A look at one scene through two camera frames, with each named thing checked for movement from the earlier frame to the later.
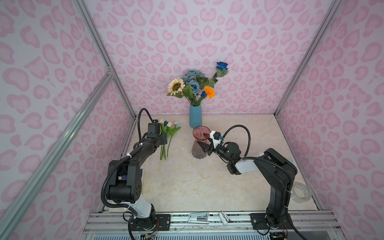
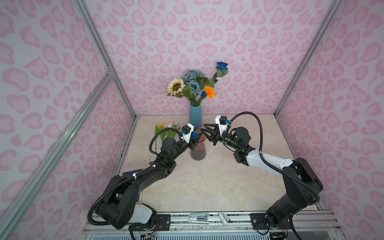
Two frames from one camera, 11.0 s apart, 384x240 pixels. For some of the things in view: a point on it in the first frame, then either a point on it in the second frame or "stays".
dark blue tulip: x=203 y=94 stays
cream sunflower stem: x=176 y=87 stays
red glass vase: x=200 y=133 stays
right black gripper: x=210 y=147 → x=217 y=137
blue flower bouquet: x=221 y=71 stays
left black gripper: x=162 y=139 → x=195 y=141
